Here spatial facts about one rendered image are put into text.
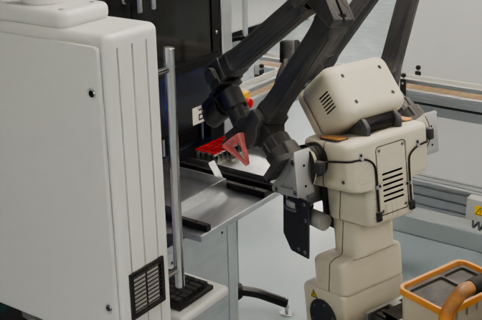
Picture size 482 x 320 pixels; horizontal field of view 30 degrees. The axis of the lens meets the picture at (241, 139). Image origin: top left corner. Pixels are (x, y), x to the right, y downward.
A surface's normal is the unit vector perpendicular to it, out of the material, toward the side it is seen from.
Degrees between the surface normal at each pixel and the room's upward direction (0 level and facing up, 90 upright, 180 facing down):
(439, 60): 90
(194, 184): 0
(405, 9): 63
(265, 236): 0
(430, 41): 90
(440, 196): 90
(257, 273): 0
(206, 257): 90
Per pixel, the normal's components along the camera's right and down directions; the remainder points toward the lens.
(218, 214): -0.02, -0.94
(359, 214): -0.80, 0.22
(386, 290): 0.59, 0.12
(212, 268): 0.81, 0.18
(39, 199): -0.58, 0.29
